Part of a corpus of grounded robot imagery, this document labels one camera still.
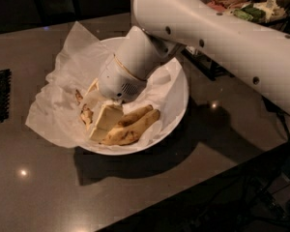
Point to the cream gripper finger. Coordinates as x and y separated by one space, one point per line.
93 98
106 116

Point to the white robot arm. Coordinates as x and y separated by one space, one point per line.
166 26

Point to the black power adapter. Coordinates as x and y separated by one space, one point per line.
271 107

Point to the dark appliance in background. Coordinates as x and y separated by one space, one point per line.
57 11

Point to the spotted yellow banana front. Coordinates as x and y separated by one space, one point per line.
129 134

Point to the black grid mat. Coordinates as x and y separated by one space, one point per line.
5 89

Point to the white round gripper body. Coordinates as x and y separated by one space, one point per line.
118 80

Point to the white paper liner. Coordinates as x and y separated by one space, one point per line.
55 115

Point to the white ceramic bowl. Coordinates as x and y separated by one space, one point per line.
167 91

